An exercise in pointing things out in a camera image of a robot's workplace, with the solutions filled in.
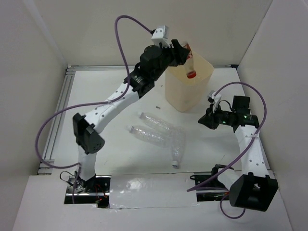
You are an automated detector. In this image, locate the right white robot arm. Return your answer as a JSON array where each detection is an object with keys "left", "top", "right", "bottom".
[{"left": 198, "top": 94, "right": 278, "bottom": 212}]

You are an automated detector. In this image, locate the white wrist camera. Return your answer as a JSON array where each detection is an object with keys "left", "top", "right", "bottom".
[
  {"left": 208, "top": 90, "right": 222, "bottom": 111},
  {"left": 151, "top": 25, "right": 170, "bottom": 48}
]

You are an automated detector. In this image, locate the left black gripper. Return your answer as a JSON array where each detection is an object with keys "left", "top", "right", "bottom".
[{"left": 151, "top": 39, "right": 190, "bottom": 81}]

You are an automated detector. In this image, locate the aluminium frame rail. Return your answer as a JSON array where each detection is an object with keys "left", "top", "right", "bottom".
[{"left": 37, "top": 64, "right": 238, "bottom": 174}]

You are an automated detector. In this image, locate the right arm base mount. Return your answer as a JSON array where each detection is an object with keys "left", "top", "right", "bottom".
[{"left": 190, "top": 174, "right": 229, "bottom": 202}]

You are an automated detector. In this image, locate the red cap labelled bottle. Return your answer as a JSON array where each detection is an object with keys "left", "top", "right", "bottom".
[{"left": 181, "top": 41, "right": 197, "bottom": 79}]

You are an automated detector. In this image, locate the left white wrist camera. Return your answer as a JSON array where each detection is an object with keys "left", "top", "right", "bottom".
[{"left": 151, "top": 25, "right": 170, "bottom": 48}]

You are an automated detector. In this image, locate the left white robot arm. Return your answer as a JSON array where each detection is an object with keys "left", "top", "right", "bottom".
[{"left": 73, "top": 39, "right": 190, "bottom": 192}]

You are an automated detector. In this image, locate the clear bottle upper middle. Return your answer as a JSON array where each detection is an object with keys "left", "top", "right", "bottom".
[{"left": 138, "top": 112, "right": 174, "bottom": 135}]

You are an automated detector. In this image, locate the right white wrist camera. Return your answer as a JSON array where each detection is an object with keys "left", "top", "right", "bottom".
[{"left": 208, "top": 90, "right": 222, "bottom": 111}]

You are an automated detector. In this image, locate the clear bottle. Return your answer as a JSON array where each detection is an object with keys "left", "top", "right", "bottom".
[
  {"left": 127, "top": 125, "right": 170, "bottom": 148},
  {"left": 138, "top": 112, "right": 174, "bottom": 135}
]

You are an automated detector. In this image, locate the clear bottle lower left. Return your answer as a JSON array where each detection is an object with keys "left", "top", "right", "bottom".
[{"left": 127, "top": 125, "right": 170, "bottom": 148}]

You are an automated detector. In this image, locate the clear bottle pointing down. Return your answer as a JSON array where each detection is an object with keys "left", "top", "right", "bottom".
[{"left": 171, "top": 127, "right": 186, "bottom": 168}]

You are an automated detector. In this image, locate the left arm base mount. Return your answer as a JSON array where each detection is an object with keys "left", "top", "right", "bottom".
[{"left": 64, "top": 176, "right": 111, "bottom": 208}]

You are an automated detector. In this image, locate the beige plastic bin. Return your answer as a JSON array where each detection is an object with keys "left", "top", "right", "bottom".
[{"left": 165, "top": 52, "right": 214, "bottom": 112}]

